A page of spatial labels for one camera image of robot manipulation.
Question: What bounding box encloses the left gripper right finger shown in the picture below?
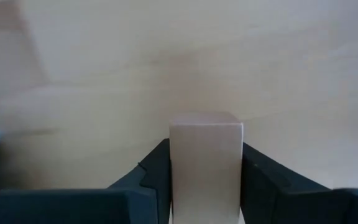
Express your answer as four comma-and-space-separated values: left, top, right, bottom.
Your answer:
240, 142, 358, 224

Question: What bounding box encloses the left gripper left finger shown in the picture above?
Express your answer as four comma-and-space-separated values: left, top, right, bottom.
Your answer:
0, 138, 172, 224

